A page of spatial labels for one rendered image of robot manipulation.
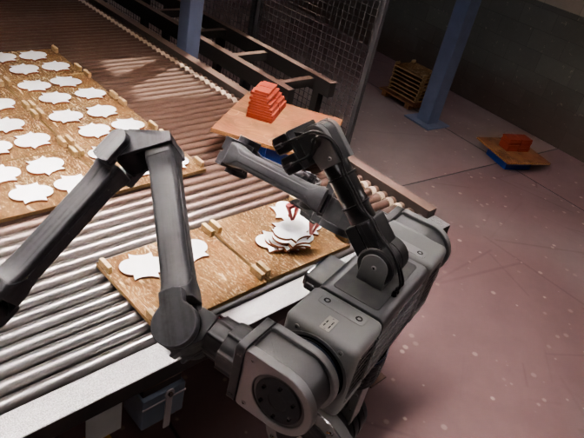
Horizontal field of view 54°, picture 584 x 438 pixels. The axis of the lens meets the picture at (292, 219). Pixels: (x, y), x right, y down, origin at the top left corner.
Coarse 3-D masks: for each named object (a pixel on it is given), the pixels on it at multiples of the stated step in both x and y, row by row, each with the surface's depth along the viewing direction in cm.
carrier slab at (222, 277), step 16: (208, 240) 200; (224, 256) 194; (112, 272) 177; (208, 272) 185; (224, 272) 187; (240, 272) 189; (128, 288) 172; (144, 288) 174; (208, 288) 179; (224, 288) 181; (240, 288) 182; (256, 288) 185; (144, 304) 168; (208, 304) 173
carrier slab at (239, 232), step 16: (256, 208) 223; (208, 224) 207; (224, 224) 209; (240, 224) 211; (256, 224) 213; (224, 240) 201; (240, 240) 203; (320, 240) 213; (336, 240) 215; (240, 256) 197; (256, 256) 197; (272, 256) 199; (288, 256) 201; (304, 256) 202; (320, 256) 204; (272, 272) 192; (288, 272) 194
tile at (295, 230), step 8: (272, 224) 205; (280, 224) 205; (288, 224) 206; (296, 224) 207; (304, 224) 208; (280, 232) 201; (288, 232) 202; (296, 232) 203; (304, 232) 204; (288, 240) 200; (296, 240) 199
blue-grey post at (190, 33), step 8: (184, 0) 336; (192, 0) 333; (200, 0) 336; (184, 8) 338; (192, 8) 335; (200, 8) 339; (184, 16) 339; (192, 16) 338; (200, 16) 342; (184, 24) 342; (192, 24) 341; (200, 24) 345; (184, 32) 344; (192, 32) 344; (200, 32) 348; (184, 40) 346; (192, 40) 347; (184, 48) 348; (192, 48) 350
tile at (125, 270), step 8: (128, 256) 184; (136, 256) 183; (144, 256) 184; (152, 256) 185; (120, 264) 179; (128, 264) 180; (136, 264) 180; (144, 264) 181; (152, 264) 182; (120, 272) 177; (128, 272) 177; (136, 272) 177; (144, 272) 178; (152, 272) 179; (136, 280) 175
